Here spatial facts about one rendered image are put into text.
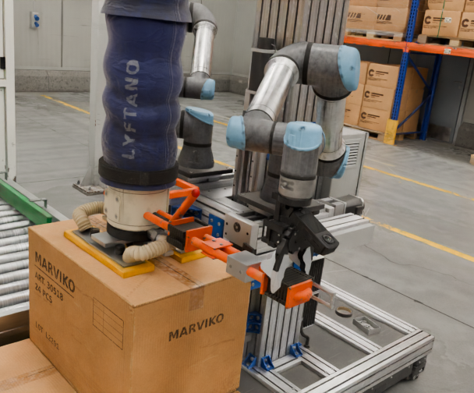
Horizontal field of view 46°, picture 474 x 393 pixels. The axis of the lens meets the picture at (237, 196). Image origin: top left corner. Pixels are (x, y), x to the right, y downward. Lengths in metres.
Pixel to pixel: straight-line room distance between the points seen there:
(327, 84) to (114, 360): 0.92
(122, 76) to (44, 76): 9.96
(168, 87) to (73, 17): 10.29
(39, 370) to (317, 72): 1.21
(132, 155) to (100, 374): 0.60
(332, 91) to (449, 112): 8.88
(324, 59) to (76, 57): 10.43
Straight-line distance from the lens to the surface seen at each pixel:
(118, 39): 1.50
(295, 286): 1.20
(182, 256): 1.61
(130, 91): 1.49
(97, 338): 1.59
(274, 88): 1.40
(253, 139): 1.25
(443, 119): 10.49
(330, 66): 1.55
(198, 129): 2.24
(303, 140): 1.13
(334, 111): 1.67
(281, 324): 2.47
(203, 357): 1.63
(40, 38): 11.51
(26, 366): 1.91
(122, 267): 1.53
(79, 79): 11.74
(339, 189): 2.36
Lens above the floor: 1.61
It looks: 17 degrees down
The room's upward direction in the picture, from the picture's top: 6 degrees clockwise
